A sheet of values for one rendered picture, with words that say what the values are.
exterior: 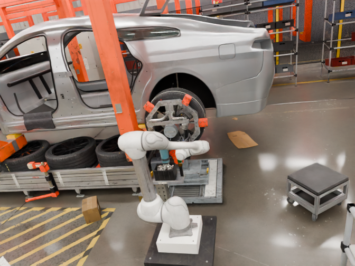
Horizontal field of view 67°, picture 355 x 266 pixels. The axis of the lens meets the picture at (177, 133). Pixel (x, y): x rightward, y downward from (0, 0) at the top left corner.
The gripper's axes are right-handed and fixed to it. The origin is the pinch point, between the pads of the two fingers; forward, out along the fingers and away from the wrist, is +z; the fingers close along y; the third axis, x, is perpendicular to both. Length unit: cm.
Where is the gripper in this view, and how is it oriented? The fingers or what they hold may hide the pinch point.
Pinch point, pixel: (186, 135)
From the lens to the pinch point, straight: 256.7
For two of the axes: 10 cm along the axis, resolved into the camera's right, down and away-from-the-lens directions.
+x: -1.5, -9.0, -4.0
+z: 1.5, -4.2, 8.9
